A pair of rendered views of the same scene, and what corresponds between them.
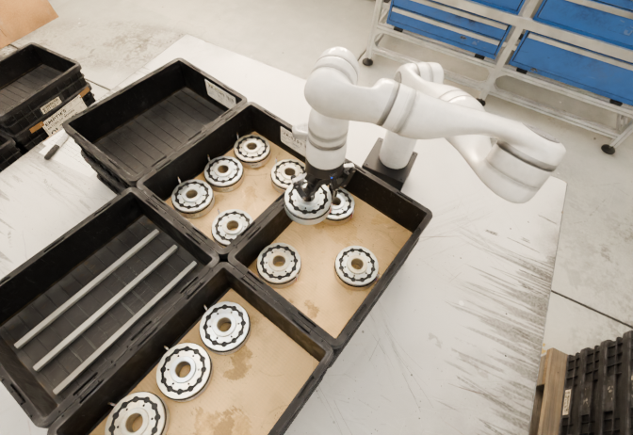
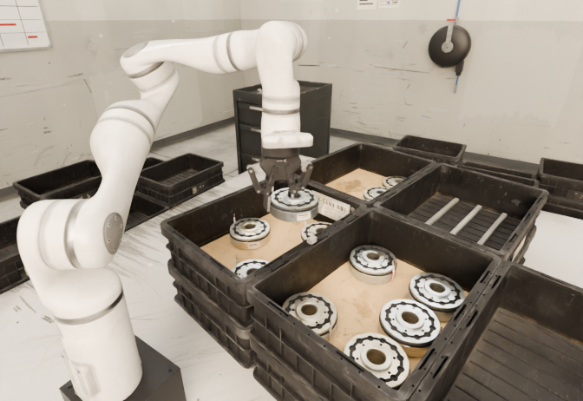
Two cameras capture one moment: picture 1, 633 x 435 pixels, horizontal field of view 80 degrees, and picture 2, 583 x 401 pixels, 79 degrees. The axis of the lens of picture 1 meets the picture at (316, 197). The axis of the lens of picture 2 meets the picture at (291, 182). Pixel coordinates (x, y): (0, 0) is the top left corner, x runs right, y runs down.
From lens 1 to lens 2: 1.18 m
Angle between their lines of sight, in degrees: 100
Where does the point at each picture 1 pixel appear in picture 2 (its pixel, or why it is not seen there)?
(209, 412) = (359, 192)
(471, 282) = (126, 276)
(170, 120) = not seen: outside the picture
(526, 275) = not seen: hidden behind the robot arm
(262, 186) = (348, 316)
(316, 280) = (286, 234)
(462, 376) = not seen: hidden behind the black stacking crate
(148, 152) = (568, 388)
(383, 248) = (213, 250)
